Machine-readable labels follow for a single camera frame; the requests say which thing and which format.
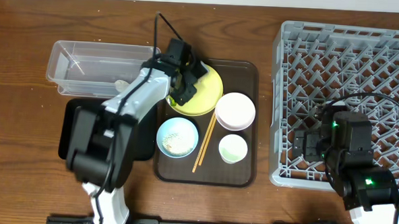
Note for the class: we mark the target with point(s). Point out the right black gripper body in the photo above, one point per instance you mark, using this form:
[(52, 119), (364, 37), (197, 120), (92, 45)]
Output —
[(306, 146)]

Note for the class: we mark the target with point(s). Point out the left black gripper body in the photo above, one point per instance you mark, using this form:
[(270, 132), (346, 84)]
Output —
[(184, 93)]

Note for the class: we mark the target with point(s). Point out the wooden chopstick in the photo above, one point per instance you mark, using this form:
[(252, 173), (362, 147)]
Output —
[(199, 154), (207, 139)]

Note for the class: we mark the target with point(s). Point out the light blue bowl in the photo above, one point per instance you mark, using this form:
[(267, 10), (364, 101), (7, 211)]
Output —
[(178, 125)]

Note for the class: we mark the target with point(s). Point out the pink bowl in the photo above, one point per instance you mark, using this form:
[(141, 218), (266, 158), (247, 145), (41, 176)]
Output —
[(235, 111)]

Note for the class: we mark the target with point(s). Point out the white tissue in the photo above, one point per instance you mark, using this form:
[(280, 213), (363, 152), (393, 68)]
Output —
[(121, 85)]

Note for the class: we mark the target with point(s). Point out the white cup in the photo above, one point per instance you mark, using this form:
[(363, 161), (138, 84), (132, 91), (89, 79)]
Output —
[(232, 148)]

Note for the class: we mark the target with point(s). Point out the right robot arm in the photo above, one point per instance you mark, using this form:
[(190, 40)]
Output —
[(343, 142)]

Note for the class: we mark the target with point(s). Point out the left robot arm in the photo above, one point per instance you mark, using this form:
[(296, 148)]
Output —
[(97, 140)]

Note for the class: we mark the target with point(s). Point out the black waste tray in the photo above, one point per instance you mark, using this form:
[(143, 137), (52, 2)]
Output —
[(144, 139)]

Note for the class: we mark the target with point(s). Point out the grey plastic dishwasher rack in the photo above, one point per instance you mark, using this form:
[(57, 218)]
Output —
[(314, 63)]

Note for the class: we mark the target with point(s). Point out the clear plastic waste bin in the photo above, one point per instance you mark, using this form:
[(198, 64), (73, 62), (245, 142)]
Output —
[(90, 69)]

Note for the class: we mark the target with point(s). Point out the yellow plate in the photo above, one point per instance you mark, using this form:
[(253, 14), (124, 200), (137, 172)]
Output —
[(209, 90)]

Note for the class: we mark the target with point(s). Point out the dark brown serving tray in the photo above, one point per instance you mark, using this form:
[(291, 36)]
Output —
[(237, 76)]

